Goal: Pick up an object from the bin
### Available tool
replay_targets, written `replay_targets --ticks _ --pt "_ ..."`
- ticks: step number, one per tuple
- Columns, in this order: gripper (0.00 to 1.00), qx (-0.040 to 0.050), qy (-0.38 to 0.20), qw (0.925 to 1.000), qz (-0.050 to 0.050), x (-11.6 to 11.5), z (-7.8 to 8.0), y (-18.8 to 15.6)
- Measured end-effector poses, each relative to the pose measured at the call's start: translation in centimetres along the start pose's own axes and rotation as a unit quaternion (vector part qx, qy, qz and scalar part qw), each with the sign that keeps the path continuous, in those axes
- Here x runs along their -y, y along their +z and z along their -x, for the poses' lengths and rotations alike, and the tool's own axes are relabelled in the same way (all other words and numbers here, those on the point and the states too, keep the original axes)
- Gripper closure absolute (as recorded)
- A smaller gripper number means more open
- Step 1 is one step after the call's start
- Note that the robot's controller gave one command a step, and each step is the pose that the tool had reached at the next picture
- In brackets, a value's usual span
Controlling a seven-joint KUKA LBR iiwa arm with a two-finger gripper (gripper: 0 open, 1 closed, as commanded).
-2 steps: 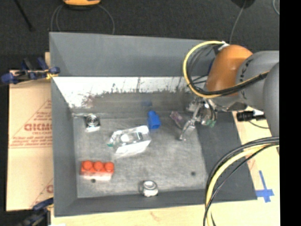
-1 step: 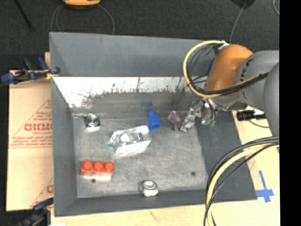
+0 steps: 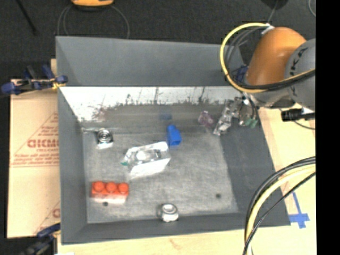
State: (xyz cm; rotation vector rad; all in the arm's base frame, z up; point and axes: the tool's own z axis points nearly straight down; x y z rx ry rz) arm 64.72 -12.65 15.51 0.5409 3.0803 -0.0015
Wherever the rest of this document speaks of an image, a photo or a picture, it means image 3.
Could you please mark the small purple toy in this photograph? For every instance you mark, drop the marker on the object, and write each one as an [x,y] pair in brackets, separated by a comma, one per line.
[205,118]

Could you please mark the clear plastic packet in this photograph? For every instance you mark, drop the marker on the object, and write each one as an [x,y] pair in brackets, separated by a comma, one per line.
[148,159]

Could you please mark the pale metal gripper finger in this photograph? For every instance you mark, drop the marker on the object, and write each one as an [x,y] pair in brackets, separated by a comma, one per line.
[225,126]
[222,119]

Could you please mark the orange studded toy block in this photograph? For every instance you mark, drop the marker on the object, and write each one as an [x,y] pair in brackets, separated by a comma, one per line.
[110,188]

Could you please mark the brown cardboard board, red print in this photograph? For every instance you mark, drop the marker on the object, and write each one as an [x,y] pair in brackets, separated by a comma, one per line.
[32,185]

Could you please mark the grey metal bin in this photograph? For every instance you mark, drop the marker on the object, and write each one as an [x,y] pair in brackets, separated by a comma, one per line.
[186,190]

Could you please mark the blue plastic block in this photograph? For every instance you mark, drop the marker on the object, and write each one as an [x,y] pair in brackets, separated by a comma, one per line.
[174,135]

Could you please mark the black cylinder on white bracket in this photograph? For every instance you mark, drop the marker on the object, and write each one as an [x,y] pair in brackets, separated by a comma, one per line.
[292,114]

